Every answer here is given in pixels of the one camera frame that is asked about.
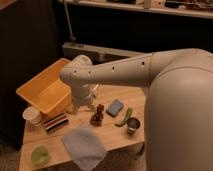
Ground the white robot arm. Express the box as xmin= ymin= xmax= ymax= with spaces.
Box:
xmin=60 ymin=49 xmax=213 ymax=171

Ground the metal cup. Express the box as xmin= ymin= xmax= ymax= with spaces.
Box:
xmin=127 ymin=117 xmax=140 ymax=135

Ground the white paper cup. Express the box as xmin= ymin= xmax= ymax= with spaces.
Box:
xmin=22 ymin=106 xmax=42 ymax=126

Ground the blue sponge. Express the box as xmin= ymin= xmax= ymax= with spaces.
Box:
xmin=106 ymin=99 xmax=124 ymax=117

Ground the striped black white block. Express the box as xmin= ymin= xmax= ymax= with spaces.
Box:
xmin=44 ymin=113 xmax=69 ymax=134

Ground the grey metal pole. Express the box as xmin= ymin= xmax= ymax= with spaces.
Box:
xmin=63 ymin=0 xmax=76 ymax=46

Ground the orange plastic bin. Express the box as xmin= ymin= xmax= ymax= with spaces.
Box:
xmin=16 ymin=58 xmax=70 ymax=115

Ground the grey cloth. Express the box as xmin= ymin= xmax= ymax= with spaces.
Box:
xmin=62 ymin=124 xmax=107 ymax=171

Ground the green plastic bowl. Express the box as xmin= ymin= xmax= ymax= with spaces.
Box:
xmin=31 ymin=146 xmax=50 ymax=165

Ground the wooden shelf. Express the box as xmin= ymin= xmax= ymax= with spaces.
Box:
xmin=57 ymin=0 xmax=213 ymax=19

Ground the grey metal rail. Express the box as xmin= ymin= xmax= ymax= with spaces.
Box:
xmin=62 ymin=42 xmax=142 ymax=63

